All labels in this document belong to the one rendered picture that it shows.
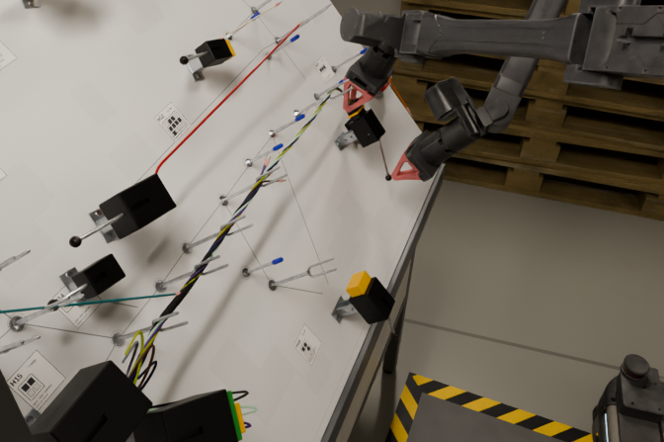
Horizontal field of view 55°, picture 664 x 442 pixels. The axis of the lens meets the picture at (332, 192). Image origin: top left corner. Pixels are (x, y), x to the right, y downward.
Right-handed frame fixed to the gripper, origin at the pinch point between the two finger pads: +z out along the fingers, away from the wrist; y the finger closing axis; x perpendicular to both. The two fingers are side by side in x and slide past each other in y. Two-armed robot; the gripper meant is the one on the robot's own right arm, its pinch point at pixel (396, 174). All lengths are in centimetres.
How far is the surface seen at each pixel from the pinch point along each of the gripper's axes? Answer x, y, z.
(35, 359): -22, 74, 3
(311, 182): -11.2, 15.5, 5.0
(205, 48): -40.0, 25.9, -6.2
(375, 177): -1.3, -3.0, 6.7
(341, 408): 18.5, 42.8, 9.4
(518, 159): 57, -147, 50
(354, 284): 4.7, 31.0, -0.7
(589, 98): 51, -150, 10
